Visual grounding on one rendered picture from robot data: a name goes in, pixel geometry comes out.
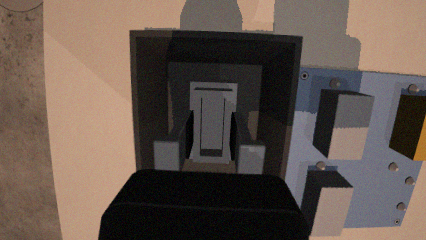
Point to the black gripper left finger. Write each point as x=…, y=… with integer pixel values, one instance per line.
x=171, y=151

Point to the yellow rectangular block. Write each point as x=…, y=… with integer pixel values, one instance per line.
x=409, y=132

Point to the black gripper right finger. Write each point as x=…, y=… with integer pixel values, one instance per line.
x=247, y=153

